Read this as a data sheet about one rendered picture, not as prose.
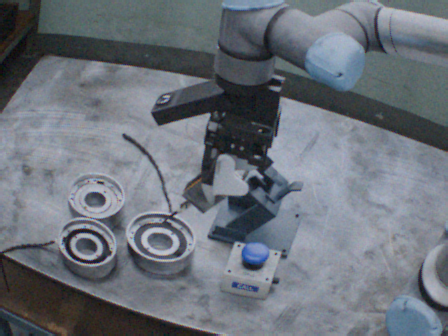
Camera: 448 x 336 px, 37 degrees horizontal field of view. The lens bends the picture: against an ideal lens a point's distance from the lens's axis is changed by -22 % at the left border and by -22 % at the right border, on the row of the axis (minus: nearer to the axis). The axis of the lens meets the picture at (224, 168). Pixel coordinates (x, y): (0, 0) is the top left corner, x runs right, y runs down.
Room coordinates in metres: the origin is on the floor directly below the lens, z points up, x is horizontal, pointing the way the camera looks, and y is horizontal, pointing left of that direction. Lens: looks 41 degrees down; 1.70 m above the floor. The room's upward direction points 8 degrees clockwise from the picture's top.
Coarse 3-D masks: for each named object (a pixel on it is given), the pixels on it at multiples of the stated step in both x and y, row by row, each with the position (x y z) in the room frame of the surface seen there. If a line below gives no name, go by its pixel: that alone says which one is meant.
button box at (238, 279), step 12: (240, 252) 0.81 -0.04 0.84; (276, 252) 0.82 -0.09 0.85; (228, 264) 0.79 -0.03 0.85; (240, 264) 0.79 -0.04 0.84; (252, 264) 0.79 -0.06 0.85; (264, 264) 0.79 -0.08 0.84; (276, 264) 0.80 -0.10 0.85; (228, 276) 0.76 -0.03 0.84; (240, 276) 0.76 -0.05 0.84; (252, 276) 0.77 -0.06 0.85; (264, 276) 0.77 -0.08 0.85; (228, 288) 0.76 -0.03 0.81; (240, 288) 0.76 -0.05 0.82; (252, 288) 0.76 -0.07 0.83; (264, 288) 0.76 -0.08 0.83; (264, 300) 0.76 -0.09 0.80
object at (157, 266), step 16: (176, 224) 0.87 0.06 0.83; (128, 240) 0.80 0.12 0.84; (144, 240) 0.82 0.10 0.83; (160, 240) 0.85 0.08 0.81; (176, 240) 0.83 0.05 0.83; (192, 240) 0.84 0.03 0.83; (144, 256) 0.78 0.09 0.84; (192, 256) 0.81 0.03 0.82; (160, 272) 0.78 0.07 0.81; (176, 272) 0.79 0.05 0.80
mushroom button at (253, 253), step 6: (246, 246) 0.80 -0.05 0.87; (252, 246) 0.80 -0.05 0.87; (258, 246) 0.80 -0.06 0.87; (264, 246) 0.80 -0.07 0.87; (246, 252) 0.79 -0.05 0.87; (252, 252) 0.79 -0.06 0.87; (258, 252) 0.79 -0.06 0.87; (264, 252) 0.79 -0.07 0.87; (246, 258) 0.78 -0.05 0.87; (252, 258) 0.78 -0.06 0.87; (258, 258) 0.78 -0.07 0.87; (264, 258) 0.78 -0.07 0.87
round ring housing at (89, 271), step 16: (64, 224) 0.80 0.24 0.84; (80, 224) 0.82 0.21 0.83; (96, 224) 0.83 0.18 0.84; (80, 240) 0.79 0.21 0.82; (96, 240) 0.80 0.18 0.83; (112, 240) 0.80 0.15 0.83; (64, 256) 0.74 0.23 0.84; (80, 256) 0.75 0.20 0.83; (96, 256) 0.76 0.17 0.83; (112, 256) 0.76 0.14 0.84; (80, 272) 0.73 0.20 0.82; (96, 272) 0.73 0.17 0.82
